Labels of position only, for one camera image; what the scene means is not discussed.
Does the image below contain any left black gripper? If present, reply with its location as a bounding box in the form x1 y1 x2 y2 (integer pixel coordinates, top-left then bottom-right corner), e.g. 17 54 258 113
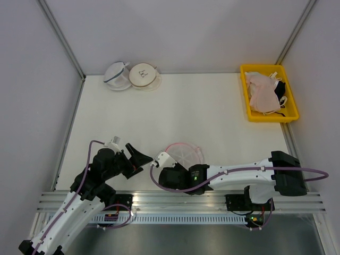
103 143 152 180

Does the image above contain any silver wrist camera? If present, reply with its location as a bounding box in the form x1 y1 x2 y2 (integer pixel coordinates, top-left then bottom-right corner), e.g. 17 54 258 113
104 136 121 153
151 151 177 169

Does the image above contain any right aluminium corner post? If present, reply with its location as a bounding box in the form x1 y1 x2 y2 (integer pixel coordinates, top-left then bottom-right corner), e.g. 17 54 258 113
275 0 318 65

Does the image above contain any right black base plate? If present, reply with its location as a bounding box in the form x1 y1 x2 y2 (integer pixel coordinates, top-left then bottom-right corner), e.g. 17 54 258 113
225 194 271 213

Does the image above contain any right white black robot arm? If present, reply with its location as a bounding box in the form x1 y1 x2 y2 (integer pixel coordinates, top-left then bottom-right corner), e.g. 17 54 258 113
156 151 308 210

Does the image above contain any black bra in bin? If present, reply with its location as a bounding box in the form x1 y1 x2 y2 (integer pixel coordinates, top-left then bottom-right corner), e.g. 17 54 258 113
274 81 286 99

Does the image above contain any white slotted cable duct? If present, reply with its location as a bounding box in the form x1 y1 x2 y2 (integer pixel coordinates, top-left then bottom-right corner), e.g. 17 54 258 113
46 214 247 224

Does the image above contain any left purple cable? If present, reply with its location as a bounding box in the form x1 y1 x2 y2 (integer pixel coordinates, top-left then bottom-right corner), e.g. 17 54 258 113
31 140 112 255

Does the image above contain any pink bra in bin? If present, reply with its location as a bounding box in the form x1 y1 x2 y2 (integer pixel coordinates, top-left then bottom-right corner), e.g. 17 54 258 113
245 75 280 114

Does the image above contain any blue trimmed mesh laundry bag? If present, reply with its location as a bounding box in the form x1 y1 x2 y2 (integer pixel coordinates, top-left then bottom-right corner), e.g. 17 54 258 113
103 62 132 91

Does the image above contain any aluminium mounting rail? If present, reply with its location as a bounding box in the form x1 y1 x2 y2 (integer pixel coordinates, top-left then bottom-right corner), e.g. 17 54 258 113
37 190 326 213

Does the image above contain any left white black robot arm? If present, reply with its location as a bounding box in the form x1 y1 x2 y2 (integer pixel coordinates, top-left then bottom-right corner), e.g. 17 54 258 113
19 142 152 254

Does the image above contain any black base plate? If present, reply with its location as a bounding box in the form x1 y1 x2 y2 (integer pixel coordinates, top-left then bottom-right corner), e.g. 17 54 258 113
225 194 271 213
104 194 133 211

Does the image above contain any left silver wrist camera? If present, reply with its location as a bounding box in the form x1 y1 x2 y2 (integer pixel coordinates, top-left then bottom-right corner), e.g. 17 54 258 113
104 136 121 153

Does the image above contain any white bra in bin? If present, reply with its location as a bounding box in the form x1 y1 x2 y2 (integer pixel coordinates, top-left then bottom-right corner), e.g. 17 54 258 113
244 72 282 81

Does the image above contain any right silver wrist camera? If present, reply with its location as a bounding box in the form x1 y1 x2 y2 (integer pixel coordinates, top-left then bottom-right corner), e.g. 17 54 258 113
151 151 177 169

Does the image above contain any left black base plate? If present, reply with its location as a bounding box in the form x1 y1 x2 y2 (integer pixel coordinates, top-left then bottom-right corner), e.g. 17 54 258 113
104 194 133 211

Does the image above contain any aluminium corner post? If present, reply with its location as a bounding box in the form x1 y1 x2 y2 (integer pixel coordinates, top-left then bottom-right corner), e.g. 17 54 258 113
275 0 318 65
36 0 86 81

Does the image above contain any pink trimmed mesh laundry bag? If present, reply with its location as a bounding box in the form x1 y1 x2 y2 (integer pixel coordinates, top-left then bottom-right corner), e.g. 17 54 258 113
165 142 205 170

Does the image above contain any yellow plastic bin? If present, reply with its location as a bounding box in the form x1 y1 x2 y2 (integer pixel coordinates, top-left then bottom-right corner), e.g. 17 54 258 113
240 64 299 123

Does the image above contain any beige trimmed laundry bag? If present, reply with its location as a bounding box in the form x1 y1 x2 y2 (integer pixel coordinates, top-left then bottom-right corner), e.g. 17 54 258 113
129 63 162 91

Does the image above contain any left aluminium corner post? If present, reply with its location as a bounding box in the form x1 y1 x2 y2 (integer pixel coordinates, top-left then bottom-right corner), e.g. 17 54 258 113
36 0 86 81

